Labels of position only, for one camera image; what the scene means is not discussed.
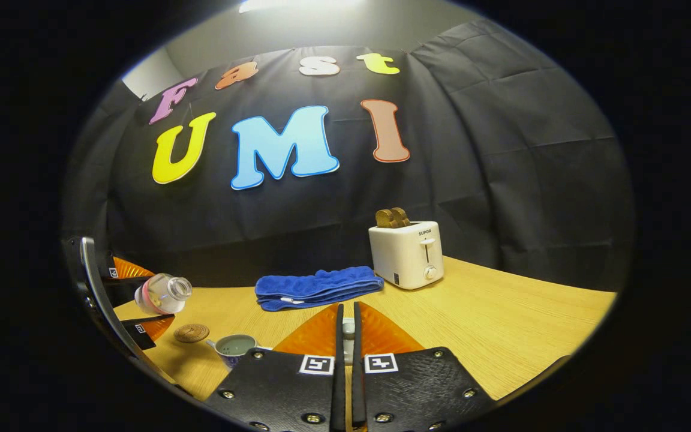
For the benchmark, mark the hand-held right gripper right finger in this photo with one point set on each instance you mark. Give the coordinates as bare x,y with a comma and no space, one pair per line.
357,390

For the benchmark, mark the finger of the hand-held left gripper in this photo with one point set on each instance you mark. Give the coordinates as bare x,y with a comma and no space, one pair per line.
141,336
119,291

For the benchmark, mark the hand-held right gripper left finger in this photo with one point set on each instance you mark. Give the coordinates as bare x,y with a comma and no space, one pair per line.
338,384

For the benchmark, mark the clear water bottle pink label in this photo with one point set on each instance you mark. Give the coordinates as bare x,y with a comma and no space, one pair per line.
162,294

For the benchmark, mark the round brown coaster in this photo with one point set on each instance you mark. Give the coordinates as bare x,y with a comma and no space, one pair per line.
191,333

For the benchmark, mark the white blue patterned teacup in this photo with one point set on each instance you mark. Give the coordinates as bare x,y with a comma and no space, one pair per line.
225,359

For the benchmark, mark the folded blue towel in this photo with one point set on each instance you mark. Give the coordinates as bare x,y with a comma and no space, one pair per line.
315,287

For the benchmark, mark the white toaster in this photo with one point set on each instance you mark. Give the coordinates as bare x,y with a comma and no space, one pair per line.
402,255

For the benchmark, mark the brown bread slice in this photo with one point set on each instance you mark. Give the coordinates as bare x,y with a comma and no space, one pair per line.
384,218
401,216

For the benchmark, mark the black backdrop cloth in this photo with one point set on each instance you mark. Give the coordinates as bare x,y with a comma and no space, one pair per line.
471,150

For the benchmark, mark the long ceiling light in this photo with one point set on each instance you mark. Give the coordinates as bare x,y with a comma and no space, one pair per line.
297,5

